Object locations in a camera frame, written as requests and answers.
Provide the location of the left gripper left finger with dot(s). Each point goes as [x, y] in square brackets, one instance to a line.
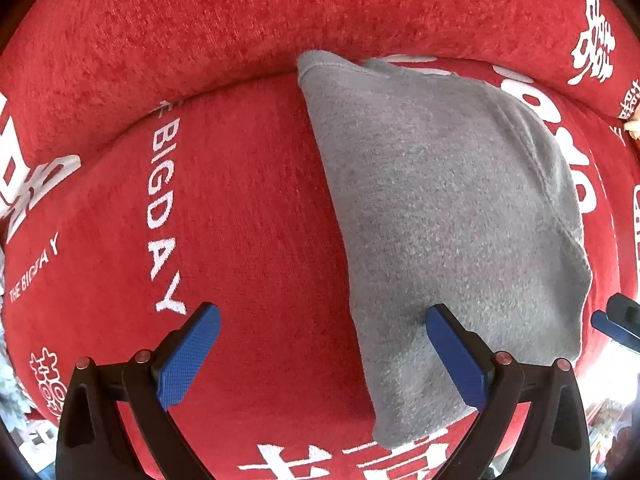
[92, 439]

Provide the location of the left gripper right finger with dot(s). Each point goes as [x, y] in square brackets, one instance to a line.
[553, 443]

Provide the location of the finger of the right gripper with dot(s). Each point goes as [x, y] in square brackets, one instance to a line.
[601, 323]
[624, 312]

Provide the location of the grey fleece garment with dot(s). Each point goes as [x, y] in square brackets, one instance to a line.
[447, 191]

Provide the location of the red printed bedspread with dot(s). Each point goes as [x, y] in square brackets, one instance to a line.
[158, 154]

